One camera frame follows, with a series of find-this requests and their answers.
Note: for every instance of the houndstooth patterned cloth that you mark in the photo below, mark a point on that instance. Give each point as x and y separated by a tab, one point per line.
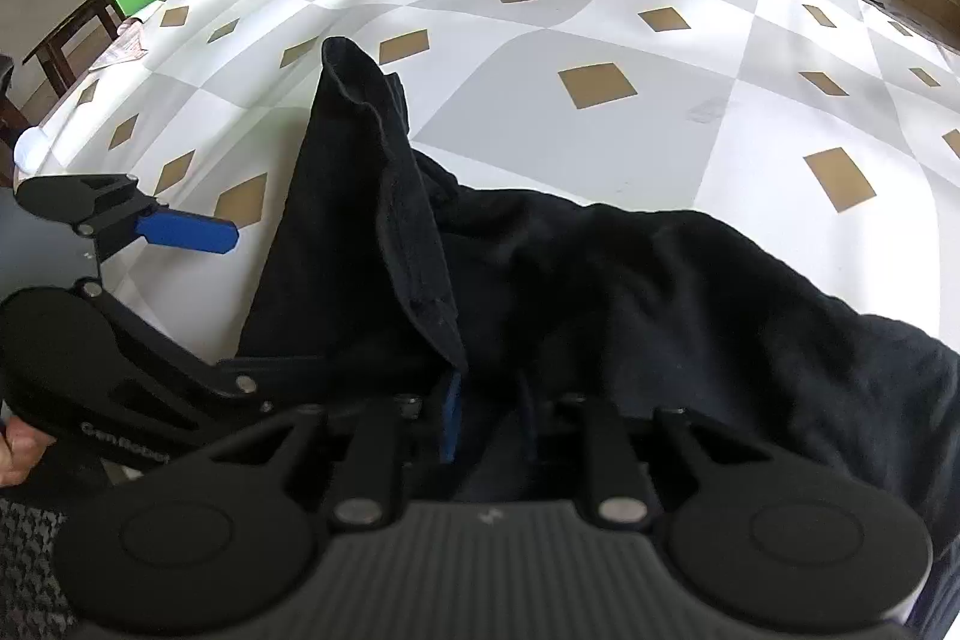
30	565

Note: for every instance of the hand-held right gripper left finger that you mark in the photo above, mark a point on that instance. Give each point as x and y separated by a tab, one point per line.
450	415

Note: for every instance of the small crumpled plastic bag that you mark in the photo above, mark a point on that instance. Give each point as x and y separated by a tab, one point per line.
124	46

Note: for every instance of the small white round object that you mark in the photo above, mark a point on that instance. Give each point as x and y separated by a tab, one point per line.
32	149

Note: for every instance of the dark wooden chair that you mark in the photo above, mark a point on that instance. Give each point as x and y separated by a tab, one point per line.
71	10

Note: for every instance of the person's left hand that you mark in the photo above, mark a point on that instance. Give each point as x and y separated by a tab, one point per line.
19	452

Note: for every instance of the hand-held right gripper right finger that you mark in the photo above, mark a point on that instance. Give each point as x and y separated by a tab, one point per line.
529	419

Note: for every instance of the black t-shirt with red print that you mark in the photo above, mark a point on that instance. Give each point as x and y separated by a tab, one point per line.
600	310

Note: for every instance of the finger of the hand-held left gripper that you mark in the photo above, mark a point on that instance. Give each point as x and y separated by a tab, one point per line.
187	233
165	347

